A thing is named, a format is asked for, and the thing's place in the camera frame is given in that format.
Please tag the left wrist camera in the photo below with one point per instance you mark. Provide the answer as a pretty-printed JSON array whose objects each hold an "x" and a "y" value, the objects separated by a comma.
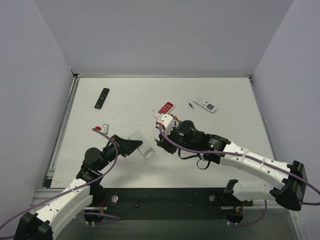
[{"x": 105, "y": 128}]

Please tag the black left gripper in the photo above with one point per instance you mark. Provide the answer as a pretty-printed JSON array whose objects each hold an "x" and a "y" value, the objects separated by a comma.
[{"x": 122, "y": 146}]

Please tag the white grey remote control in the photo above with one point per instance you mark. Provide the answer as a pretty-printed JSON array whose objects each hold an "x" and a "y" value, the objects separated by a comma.
[{"x": 145, "y": 149}]

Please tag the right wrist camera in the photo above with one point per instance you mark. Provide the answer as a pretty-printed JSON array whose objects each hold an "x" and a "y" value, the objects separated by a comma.
[{"x": 166, "y": 122}]

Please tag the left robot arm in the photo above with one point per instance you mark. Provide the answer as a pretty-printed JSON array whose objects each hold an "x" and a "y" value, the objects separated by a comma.
[{"x": 56, "y": 212}]

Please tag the red and white remote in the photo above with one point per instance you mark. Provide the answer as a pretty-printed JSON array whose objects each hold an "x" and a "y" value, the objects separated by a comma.
[{"x": 165, "y": 109}]

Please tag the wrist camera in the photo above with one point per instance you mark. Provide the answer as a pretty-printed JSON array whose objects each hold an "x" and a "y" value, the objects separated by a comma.
[
  {"x": 105, "y": 128},
  {"x": 166, "y": 122}
]

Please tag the white remote with orange button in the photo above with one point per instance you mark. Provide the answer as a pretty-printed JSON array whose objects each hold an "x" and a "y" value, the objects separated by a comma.
[{"x": 204, "y": 104}]

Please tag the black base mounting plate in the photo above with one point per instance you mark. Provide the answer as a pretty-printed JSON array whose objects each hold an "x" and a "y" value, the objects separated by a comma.
[{"x": 207, "y": 203}]

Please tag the black slim remote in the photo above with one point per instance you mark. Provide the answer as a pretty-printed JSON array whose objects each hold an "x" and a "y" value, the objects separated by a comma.
[{"x": 101, "y": 99}]

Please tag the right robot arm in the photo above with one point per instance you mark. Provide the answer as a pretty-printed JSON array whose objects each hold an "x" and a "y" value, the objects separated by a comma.
[{"x": 282, "y": 182}]

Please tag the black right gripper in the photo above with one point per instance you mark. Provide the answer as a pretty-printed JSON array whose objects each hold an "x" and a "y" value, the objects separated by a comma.
[{"x": 165, "y": 143}]

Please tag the aluminium frame rail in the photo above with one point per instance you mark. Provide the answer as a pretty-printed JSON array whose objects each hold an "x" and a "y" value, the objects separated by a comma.
[{"x": 293, "y": 204}]

